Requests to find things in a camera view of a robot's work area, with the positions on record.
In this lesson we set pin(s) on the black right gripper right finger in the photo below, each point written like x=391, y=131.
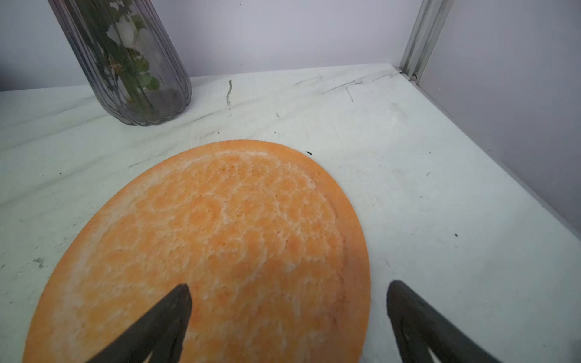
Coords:
x=423, y=334

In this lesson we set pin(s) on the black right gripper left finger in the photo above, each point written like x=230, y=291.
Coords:
x=157, y=336

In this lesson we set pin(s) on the orange round coaster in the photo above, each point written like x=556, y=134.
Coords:
x=268, y=244

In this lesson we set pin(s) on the glass vase with flowers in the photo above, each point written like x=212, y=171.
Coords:
x=128, y=59

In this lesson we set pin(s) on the aluminium frame post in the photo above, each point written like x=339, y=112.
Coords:
x=424, y=35

